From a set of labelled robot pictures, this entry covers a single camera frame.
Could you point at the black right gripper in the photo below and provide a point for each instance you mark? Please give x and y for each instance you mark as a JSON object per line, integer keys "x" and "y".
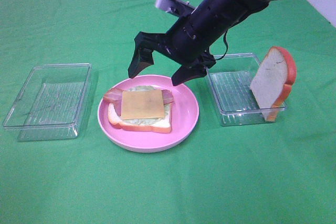
{"x": 193, "y": 66}

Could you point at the bacon strip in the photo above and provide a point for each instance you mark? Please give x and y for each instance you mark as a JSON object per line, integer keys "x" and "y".
{"x": 166, "y": 94}
{"x": 113, "y": 95}

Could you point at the yellow cheese slice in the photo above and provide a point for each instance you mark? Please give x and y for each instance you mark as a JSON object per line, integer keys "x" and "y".
{"x": 142, "y": 105}

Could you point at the green lettuce leaf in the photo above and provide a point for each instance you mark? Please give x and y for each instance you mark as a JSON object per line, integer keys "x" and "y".
{"x": 167, "y": 110}

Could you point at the bread slice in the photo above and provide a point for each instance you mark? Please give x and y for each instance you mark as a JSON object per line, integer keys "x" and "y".
{"x": 273, "y": 81}
{"x": 116, "y": 122}

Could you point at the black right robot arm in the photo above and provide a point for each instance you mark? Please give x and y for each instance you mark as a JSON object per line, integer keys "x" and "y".
{"x": 187, "y": 42}

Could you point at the right clear plastic container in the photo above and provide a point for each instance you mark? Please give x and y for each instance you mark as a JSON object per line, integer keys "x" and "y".
{"x": 229, "y": 85}

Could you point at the clear plastic container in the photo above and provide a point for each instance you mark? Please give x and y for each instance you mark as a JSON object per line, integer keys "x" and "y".
{"x": 51, "y": 103}
{"x": 229, "y": 85}

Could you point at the left clear plastic container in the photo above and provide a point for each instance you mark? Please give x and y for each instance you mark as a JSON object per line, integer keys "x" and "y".
{"x": 51, "y": 103}

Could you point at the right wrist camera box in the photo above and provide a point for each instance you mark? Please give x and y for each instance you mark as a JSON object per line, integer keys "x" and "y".
{"x": 177, "y": 8}

